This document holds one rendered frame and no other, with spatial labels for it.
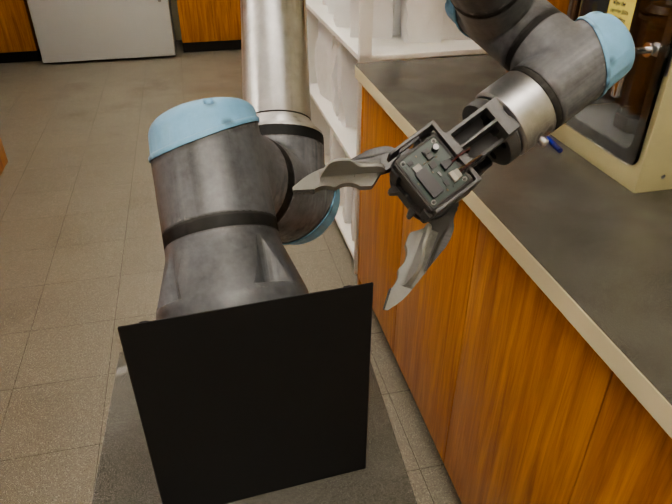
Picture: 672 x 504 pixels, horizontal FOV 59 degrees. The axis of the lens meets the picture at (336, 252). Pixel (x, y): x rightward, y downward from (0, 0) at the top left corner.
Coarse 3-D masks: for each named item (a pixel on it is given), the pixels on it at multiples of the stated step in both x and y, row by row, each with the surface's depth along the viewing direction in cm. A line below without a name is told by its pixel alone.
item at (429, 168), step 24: (432, 120) 55; (480, 120) 57; (504, 120) 55; (408, 144) 56; (432, 144) 54; (456, 144) 54; (480, 144) 57; (504, 144) 58; (408, 168) 54; (432, 168) 54; (456, 168) 54; (408, 192) 59; (432, 192) 53; (456, 192) 54; (408, 216) 60; (432, 216) 55
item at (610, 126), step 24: (600, 0) 117; (648, 0) 105; (648, 24) 105; (648, 72) 107; (624, 96) 114; (648, 96) 107; (576, 120) 129; (600, 120) 121; (624, 120) 114; (648, 120) 109; (600, 144) 122; (624, 144) 115
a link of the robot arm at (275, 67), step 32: (256, 0) 74; (288, 0) 74; (256, 32) 74; (288, 32) 74; (256, 64) 73; (288, 64) 73; (256, 96) 73; (288, 96) 72; (288, 128) 70; (320, 160) 73; (320, 192) 72; (288, 224) 69; (320, 224) 74
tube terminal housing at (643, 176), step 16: (656, 112) 108; (560, 128) 137; (656, 128) 109; (576, 144) 132; (592, 144) 127; (656, 144) 111; (592, 160) 127; (608, 160) 122; (640, 160) 113; (656, 160) 113; (624, 176) 118; (640, 176) 114; (656, 176) 115; (640, 192) 116
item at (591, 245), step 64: (384, 64) 192; (448, 64) 192; (448, 128) 145; (512, 192) 117; (576, 192) 117; (512, 256) 104; (576, 256) 97; (640, 256) 97; (576, 320) 88; (640, 320) 84; (640, 384) 76
